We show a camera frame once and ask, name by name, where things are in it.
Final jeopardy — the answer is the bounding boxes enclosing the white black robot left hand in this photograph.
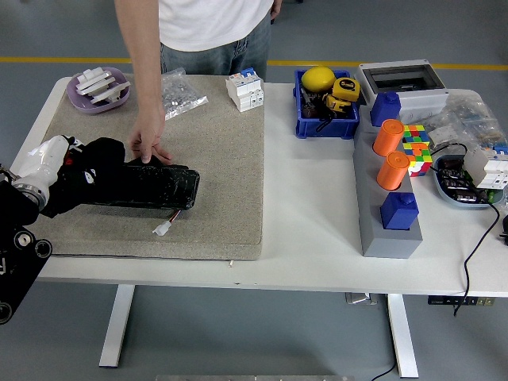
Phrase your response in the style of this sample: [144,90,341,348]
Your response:
[11,134,85,188]

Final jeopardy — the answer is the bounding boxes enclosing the person's right hand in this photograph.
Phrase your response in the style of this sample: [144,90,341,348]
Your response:
[127,107,174,166]

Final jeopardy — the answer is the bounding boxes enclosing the black film-wrapped panel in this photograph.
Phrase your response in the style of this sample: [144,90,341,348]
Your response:
[79,156,201,211]

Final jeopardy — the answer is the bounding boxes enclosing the black desk control panel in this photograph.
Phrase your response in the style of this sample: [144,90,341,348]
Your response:
[427,295,497,306]

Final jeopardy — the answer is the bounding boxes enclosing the clear bag of screws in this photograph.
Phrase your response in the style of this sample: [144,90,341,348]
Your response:
[160,67,210,121]

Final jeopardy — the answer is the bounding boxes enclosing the white plastic part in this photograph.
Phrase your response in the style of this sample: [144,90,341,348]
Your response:
[75,67,114,96]
[89,81,131,106]

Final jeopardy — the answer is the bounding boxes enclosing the purple bowl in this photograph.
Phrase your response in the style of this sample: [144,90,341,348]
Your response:
[65,66,131,115]

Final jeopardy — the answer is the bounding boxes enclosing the grey-brown mat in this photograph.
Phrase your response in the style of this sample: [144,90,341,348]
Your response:
[27,73,266,261]

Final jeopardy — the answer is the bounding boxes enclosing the person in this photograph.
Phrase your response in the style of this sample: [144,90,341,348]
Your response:
[114,0,283,166]

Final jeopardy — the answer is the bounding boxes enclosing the yellow ball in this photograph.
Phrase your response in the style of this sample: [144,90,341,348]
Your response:
[300,66,337,93]

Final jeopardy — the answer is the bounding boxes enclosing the blue plastic bin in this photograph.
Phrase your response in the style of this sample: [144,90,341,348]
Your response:
[293,68,361,140]

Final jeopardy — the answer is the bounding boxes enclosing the white table leg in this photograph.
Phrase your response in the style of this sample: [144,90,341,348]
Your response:
[98,283,136,368]
[387,293,420,379]

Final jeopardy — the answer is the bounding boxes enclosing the yellow black tool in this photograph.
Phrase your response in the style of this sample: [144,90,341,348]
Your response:
[321,93,353,117]

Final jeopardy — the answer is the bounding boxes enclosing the yellow tape measure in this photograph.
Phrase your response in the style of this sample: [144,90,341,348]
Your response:
[331,77,361,108]

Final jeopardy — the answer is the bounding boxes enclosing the blue block with knob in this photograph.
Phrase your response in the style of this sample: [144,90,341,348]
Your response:
[379,192,421,231]
[369,90,402,127]

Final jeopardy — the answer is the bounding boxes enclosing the orange cylinder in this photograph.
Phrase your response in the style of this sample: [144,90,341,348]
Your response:
[375,150,410,191]
[371,118,405,157]

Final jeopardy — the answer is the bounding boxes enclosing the grey block holder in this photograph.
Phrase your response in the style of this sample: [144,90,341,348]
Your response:
[352,114,424,259]

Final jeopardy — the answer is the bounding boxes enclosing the grey distribution box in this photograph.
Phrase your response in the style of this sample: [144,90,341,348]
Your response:
[354,59,450,120]

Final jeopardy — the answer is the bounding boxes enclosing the colourful puzzle cube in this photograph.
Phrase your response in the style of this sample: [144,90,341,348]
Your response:
[400,124,433,178]

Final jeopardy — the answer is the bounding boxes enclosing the light blue bowl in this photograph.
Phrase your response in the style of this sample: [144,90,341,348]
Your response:
[431,154,505,210]

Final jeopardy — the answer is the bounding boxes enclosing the clear bags of parts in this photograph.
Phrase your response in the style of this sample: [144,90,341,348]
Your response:
[400,93,508,154]

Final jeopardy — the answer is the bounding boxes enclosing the white circuit breaker row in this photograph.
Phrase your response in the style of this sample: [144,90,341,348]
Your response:
[463,142,508,190]

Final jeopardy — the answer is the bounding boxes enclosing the wire with white connector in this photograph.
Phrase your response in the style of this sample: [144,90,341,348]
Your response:
[152,208,183,237]

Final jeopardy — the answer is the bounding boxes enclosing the white circuit breaker blue switch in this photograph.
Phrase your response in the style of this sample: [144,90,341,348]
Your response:
[225,67,265,114]

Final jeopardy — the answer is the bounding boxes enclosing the metal bracket under table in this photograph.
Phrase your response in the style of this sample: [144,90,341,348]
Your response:
[344,292,378,306]

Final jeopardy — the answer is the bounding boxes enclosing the black floor cable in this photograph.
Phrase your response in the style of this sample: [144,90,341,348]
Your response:
[371,363,398,381]

